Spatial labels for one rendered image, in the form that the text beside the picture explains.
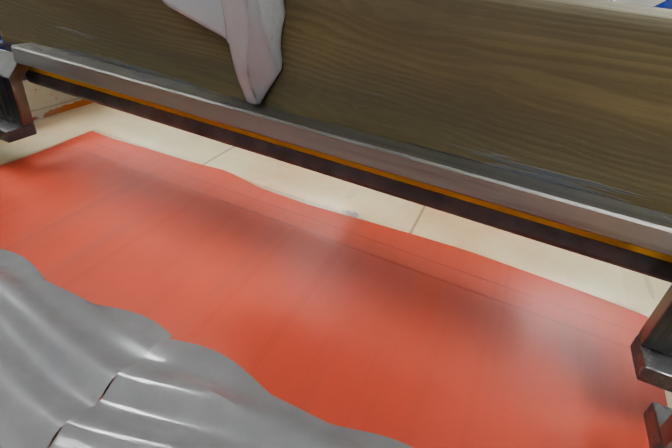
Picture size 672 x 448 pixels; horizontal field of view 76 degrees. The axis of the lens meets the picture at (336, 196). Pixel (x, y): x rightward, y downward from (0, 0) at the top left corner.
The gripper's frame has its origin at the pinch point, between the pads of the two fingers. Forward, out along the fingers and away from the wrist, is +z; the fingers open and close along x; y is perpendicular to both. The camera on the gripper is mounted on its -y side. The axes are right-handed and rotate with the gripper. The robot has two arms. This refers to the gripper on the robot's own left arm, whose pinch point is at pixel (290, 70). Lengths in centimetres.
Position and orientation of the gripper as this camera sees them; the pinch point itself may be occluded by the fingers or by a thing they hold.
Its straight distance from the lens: 22.6
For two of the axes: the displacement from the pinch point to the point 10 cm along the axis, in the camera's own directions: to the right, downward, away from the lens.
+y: -9.1, -2.9, 3.1
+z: -1.0, 8.5, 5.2
